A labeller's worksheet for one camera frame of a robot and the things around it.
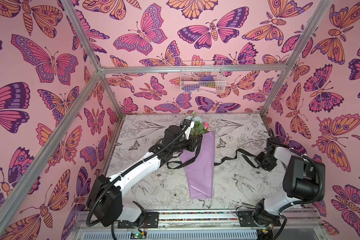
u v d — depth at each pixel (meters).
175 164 0.93
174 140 0.53
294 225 0.72
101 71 0.94
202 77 0.95
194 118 1.07
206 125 1.07
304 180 0.47
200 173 0.89
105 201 0.41
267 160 0.76
